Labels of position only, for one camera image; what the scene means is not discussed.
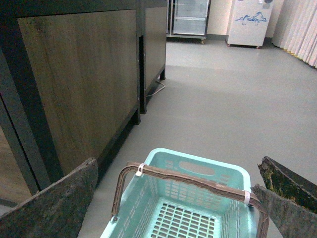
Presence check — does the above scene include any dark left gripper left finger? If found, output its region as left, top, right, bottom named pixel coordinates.
left=0, top=158, right=98, bottom=238

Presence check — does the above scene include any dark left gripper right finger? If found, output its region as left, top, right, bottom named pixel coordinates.
left=251, top=156, right=317, bottom=238

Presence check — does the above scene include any light teal plastic basket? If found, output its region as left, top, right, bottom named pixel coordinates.
left=102, top=148, right=257, bottom=238

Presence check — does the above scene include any brown basket handle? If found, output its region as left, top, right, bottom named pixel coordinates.
left=111, top=162, right=269, bottom=238

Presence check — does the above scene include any white zip tie clip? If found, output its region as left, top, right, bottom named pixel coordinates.
left=135, top=163, right=146, bottom=177

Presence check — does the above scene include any wooden panel display cabinet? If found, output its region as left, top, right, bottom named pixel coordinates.
left=0, top=0, right=168, bottom=207

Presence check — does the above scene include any pinkish white curtain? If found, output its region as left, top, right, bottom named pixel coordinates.
left=272, top=0, right=317, bottom=68

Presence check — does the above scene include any white chest freezer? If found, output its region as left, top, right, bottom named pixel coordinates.
left=226, top=0, right=273, bottom=49

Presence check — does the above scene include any glass door refrigerator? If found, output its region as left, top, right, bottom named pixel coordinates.
left=166, top=0, right=211, bottom=44

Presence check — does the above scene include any white floor cable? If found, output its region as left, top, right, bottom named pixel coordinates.
left=145, top=79, right=165, bottom=97

